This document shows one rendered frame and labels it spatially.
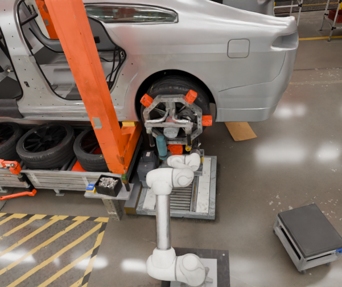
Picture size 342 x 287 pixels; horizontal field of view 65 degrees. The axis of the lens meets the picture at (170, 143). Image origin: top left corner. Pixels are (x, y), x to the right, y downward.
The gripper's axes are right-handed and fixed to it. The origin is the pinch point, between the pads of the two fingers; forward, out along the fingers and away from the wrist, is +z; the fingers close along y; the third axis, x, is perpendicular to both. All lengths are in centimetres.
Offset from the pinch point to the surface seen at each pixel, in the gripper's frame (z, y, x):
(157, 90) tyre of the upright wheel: 5, 13, 59
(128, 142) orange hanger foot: -13, -44, 50
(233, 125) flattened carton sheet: 100, -16, -72
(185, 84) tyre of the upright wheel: 12, 30, 43
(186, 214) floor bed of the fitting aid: -50, -47, -35
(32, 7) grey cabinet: 367, -235, 298
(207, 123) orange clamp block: -3.8, 22.5, 7.3
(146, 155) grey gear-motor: -6, -52, 23
